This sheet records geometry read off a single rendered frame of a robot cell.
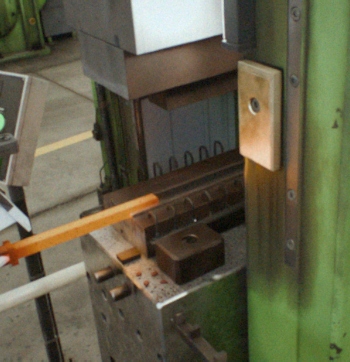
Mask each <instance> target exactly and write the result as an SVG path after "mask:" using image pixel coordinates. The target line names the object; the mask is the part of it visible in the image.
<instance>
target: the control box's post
mask: <svg viewBox="0 0 350 362"><path fill-rule="evenodd" d="M7 188H8V194H10V198H11V201H12V203H13V205H14V206H15V207H16V208H17V209H18V210H19V211H21V212H22V213H23V214H24V215H25V216H27V218H28V220H29V223H30V218H29V214H28V208H27V204H26V200H25V192H24V188H23V186H15V185H7ZM16 224H17V227H18V234H19V237H20V240H23V239H26V238H29V237H31V236H34V235H33V232H32V228H31V229H30V231H29V232H28V231H27V229H26V228H25V227H23V226H22V225H21V224H19V222H17V221H16ZM30 227H31V224H30ZM25 262H26V265H27V270H28V273H29V275H30V276H36V275H38V274H41V273H42V272H41V268H40V262H39V258H38V254H37V252H36V253H32V254H30V255H27V257H25ZM41 278H42V276H40V277H38V278H36V279H31V278H30V283H32V282H34V281H36V280H38V279H41ZM34 301H35V303H36V306H35V307H36V308H37V313H38V316H39V321H40V326H41V329H42V335H43V338H44V339H45V341H50V340H52V339H54V338H56V336H55V333H54V325H53V322H52V316H51V312H50V308H49V302H48V298H47V296H46V293H45V294H44V295H43V296H40V297H38V298H34ZM45 348H46V352H47V358H48V361H49V362H61V360H60V356H59V350H58V346H57V340H56V341H53V342H51V344H47V345H46V344H45Z"/></svg>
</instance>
